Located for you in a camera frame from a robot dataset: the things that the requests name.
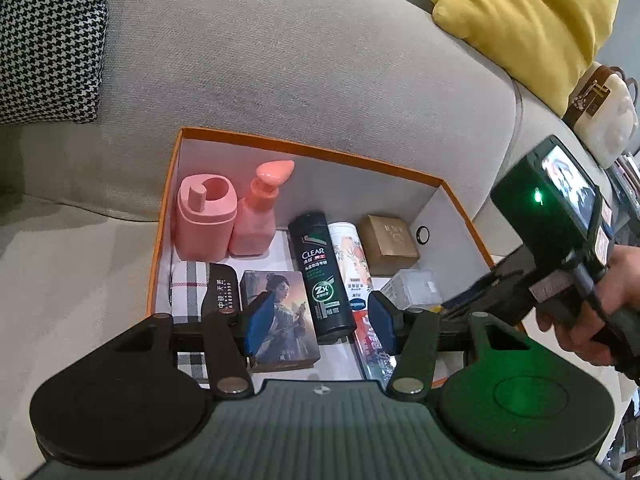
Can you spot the small brown cardboard box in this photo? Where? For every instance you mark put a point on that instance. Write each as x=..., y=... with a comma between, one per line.
x=387, y=245

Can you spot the yellow pillow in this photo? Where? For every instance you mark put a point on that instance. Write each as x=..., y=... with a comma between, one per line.
x=525, y=20

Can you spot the houndstooth pillow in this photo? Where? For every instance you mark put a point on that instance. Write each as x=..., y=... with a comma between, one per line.
x=50, y=45

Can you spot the plaid zip case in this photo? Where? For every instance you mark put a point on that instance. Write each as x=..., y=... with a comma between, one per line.
x=187, y=285

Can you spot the white floral lotion bottle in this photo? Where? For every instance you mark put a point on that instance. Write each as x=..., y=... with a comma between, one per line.
x=350, y=260

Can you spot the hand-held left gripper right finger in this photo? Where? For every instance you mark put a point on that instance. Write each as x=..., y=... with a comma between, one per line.
x=384, y=322

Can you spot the person's right hand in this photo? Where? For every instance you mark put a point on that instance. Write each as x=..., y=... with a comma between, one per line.
x=625, y=285

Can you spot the beige sofa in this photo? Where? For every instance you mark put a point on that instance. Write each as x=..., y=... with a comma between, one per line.
x=300, y=60

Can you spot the cream mini suitcase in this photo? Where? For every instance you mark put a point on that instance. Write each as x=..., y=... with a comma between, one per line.
x=615, y=120

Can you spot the pink toothbrush cup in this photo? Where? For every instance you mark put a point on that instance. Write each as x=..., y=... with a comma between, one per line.
x=200, y=235

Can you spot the pink pump bottle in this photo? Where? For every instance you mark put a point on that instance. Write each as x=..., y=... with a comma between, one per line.
x=252, y=230

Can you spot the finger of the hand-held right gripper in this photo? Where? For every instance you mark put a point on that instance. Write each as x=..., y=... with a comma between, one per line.
x=502, y=270
x=480, y=305

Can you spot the photo card box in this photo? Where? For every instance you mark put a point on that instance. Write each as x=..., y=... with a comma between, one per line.
x=290, y=320

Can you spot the stack of magazines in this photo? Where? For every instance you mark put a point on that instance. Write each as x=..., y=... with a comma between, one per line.
x=627, y=175

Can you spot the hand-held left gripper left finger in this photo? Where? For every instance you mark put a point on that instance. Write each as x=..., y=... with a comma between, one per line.
x=259, y=327

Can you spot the clear plastic box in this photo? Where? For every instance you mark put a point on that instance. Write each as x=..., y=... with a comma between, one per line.
x=412, y=287

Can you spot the orange cardboard box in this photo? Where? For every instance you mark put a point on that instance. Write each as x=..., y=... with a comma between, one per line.
x=310, y=185

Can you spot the blue red toothpaste box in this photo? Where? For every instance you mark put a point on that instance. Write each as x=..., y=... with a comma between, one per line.
x=370, y=357

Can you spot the dark shampoo bottle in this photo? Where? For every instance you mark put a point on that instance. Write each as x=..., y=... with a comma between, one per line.
x=320, y=280

